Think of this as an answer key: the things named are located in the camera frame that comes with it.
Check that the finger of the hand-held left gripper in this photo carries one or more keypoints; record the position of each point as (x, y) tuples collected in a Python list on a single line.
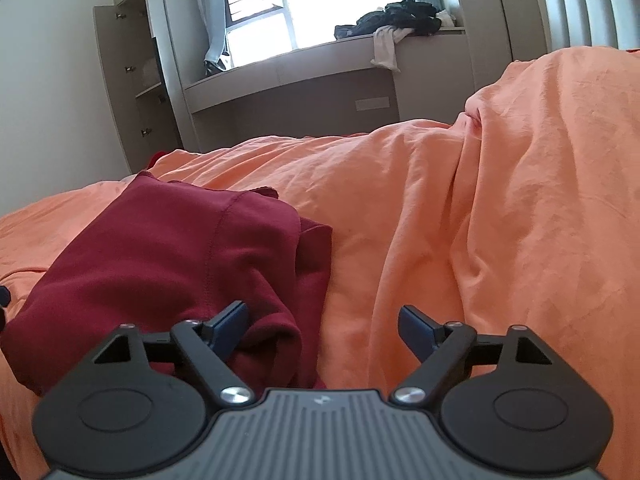
[(2, 296)]

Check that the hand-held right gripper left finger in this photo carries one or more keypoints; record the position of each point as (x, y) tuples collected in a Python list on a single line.
[(231, 330)]

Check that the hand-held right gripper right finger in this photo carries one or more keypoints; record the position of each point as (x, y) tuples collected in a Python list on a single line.
[(415, 332)]

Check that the maroon garment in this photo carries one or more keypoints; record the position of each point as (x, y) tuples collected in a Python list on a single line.
[(160, 260)]

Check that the pile of dark clothes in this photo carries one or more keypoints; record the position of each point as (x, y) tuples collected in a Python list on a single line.
[(395, 17)]

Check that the orange blanket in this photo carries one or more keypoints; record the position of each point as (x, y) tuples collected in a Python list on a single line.
[(475, 210)]

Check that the red bed sheet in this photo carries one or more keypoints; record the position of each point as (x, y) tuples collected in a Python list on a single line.
[(157, 159)]

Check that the grey wardrobe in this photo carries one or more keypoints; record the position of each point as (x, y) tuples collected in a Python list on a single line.
[(130, 75)]

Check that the grey bay window ledge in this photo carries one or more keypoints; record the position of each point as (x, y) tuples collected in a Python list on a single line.
[(310, 75)]

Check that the white cloth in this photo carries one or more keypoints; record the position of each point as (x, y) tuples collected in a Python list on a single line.
[(386, 47)]

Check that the window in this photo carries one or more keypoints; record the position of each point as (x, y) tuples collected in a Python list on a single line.
[(320, 5)]

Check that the grey padded headboard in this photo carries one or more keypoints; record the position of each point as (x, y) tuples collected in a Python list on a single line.
[(590, 15)]

